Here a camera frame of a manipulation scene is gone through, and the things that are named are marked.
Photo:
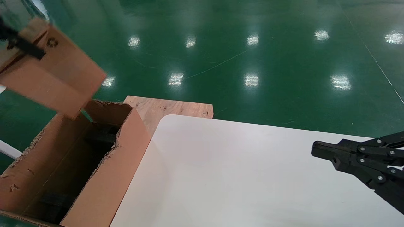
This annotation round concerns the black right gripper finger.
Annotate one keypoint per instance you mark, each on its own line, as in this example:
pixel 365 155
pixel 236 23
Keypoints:
pixel 378 179
pixel 353 146

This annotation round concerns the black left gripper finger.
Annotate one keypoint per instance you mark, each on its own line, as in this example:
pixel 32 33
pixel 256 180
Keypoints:
pixel 28 49

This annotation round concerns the small cardboard box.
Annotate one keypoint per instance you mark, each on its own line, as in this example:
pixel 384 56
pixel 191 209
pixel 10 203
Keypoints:
pixel 63 78

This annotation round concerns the large cardboard box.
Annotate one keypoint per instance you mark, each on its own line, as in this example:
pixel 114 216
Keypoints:
pixel 38 164

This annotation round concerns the small white object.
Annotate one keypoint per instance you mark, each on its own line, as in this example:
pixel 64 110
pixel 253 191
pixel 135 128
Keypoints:
pixel 2 89

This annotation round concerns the wooden pallet board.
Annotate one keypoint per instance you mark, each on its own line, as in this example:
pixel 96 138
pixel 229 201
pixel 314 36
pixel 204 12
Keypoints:
pixel 180 108

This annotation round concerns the white metal frame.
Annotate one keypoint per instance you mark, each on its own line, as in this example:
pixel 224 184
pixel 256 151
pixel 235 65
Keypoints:
pixel 8 149

